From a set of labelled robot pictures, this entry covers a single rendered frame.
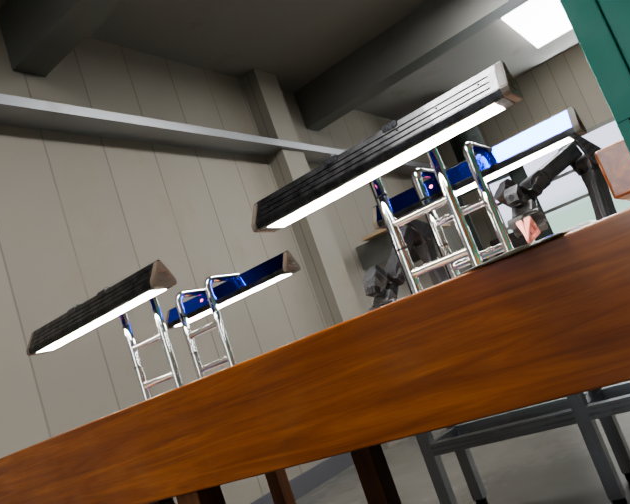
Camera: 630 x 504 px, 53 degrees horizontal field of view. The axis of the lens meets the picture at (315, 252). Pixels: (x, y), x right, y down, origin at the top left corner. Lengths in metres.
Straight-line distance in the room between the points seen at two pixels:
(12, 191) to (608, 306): 3.18
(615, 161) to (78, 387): 2.89
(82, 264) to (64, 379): 0.65
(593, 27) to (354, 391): 0.57
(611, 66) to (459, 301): 0.34
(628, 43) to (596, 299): 0.29
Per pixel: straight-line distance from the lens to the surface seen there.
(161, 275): 1.68
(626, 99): 0.72
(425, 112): 1.24
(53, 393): 3.34
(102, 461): 1.42
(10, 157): 3.73
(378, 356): 0.93
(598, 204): 2.22
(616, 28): 0.74
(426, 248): 2.35
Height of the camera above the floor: 0.71
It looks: 10 degrees up
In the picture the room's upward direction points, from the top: 20 degrees counter-clockwise
